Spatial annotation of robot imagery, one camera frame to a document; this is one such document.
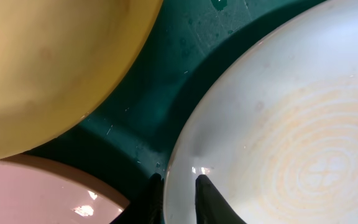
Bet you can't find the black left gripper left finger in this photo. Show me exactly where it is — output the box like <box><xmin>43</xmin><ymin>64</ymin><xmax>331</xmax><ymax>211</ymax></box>
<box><xmin>110</xmin><ymin>173</ymin><xmax>164</xmax><ymax>224</ymax></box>

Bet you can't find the pink plate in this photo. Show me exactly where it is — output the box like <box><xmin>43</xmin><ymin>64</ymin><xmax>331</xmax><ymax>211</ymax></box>
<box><xmin>0</xmin><ymin>154</ymin><xmax>130</xmax><ymax>224</ymax></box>

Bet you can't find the teal plastic tray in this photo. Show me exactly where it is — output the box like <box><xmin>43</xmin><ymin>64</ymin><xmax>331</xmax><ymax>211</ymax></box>
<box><xmin>23</xmin><ymin>0</ymin><xmax>326</xmax><ymax>224</ymax></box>

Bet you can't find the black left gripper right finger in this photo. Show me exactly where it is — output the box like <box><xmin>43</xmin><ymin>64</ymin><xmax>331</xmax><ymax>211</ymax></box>
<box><xmin>195</xmin><ymin>174</ymin><xmax>246</xmax><ymax>224</ymax></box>

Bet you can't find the yellow plate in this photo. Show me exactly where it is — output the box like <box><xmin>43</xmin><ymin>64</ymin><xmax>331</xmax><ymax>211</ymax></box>
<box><xmin>0</xmin><ymin>0</ymin><xmax>162</xmax><ymax>159</ymax></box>

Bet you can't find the light blue plate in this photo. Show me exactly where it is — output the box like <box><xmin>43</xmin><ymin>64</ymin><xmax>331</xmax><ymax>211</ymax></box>
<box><xmin>163</xmin><ymin>0</ymin><xmax>358</xmax><ymax>223</ymax></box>

